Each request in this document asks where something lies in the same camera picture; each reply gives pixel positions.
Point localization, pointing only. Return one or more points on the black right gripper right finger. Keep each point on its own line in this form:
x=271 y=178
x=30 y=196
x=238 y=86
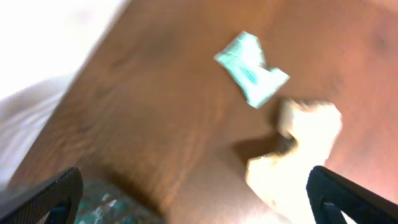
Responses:
x=331 y=195

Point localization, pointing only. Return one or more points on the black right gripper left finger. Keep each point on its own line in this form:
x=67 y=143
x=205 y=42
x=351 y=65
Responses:
x=54 y=200

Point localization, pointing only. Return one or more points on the green Nescafe coffee bag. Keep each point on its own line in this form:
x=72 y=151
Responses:
x=104 y=203

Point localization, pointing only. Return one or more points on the cream plastic food bag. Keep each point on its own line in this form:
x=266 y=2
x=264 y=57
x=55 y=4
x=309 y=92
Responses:
x=307 y=132

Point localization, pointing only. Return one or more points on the light blue tissue packet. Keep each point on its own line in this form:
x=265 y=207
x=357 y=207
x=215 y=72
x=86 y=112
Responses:
x=244 y=60

